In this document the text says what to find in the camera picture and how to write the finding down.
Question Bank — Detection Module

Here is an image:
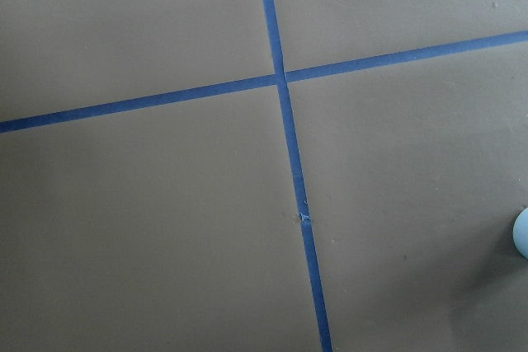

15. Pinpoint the light blue cup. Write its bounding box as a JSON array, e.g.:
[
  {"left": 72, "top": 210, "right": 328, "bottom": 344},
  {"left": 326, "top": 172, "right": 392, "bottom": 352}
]
[{"left": 512, "top": 208, "right": 528, "bottom": 259}]

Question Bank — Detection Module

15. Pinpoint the blue tape line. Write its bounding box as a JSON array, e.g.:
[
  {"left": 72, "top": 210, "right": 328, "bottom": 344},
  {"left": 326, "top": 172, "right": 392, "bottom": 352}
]
[{"left": 262, "top": 0, "right": 333, "bottom": 352}]

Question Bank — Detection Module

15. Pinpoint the blue tape line crossing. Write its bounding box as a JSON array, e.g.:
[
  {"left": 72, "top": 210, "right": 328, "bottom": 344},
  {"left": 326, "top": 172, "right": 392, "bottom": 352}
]
[{"left": 1, "top": 31, "right": 527, "bottom": 134}]

